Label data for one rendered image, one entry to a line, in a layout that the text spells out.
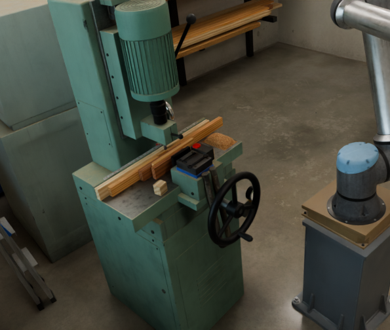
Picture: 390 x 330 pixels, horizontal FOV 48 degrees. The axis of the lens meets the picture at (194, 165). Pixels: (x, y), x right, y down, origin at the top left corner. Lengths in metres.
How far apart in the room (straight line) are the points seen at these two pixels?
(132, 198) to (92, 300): 1.04
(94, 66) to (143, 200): 0.51
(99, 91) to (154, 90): 0.27
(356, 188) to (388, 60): 0.48
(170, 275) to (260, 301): 0.70
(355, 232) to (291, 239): 0.88
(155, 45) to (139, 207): 0.55
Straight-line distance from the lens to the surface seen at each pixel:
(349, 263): 1.93
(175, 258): 1.76
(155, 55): 1.48
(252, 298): 2.36
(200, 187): 1.53
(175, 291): 1.87
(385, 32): 1.47
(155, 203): 1.54
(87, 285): 2.60
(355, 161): 1.73
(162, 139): 1.65
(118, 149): 1.81
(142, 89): 1.52
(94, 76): 1.69
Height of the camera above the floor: 1.84
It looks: 34 degrees down
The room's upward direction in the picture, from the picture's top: 8 degrees counter-clockwise
